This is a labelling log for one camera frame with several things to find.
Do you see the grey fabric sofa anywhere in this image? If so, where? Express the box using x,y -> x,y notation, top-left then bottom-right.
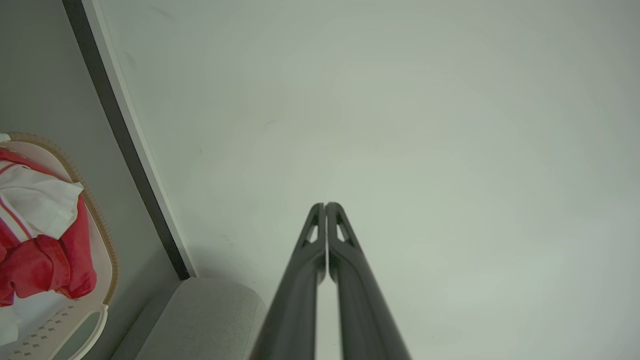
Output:
111,278 -> 267,360

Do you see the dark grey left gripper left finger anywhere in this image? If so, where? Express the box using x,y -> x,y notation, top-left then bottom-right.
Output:
250,202 -> 327,360

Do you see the white plastic laundry basket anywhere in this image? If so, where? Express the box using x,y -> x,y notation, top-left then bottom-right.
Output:
0,132 -> 120,360

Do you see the white and dark skirting board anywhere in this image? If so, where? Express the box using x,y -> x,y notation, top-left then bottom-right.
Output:
62,0 -> 199,281

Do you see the red garment with white stripes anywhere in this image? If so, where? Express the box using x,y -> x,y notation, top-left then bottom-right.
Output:
0,149 -> 98,307

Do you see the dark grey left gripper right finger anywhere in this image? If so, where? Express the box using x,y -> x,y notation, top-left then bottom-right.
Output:
326,202 -> 412,360

